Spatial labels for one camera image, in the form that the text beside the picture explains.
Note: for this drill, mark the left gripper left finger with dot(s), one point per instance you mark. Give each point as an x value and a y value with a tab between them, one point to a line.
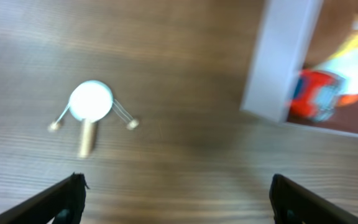
62	203

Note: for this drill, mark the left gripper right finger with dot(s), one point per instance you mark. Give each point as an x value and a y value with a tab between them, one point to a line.
292	203

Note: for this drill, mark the white wooden rattle drum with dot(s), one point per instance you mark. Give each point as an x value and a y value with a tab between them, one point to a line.
90	102

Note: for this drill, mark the red toy fire truck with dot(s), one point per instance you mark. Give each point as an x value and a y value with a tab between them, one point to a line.
316	95

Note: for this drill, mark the pink white cardboard box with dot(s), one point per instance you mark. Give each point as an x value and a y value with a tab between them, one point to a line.
295	35

